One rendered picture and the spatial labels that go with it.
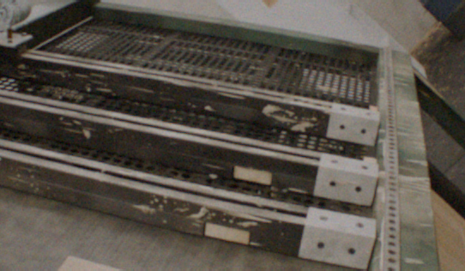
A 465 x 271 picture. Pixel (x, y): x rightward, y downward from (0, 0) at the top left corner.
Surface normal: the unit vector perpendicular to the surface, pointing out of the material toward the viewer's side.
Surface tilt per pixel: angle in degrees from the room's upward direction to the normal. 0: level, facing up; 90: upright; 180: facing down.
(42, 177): 90
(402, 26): 90
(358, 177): 90
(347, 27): 90
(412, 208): 58
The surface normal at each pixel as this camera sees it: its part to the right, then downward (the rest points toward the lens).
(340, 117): -0.22, 0.40
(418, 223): 0.11, -0.90
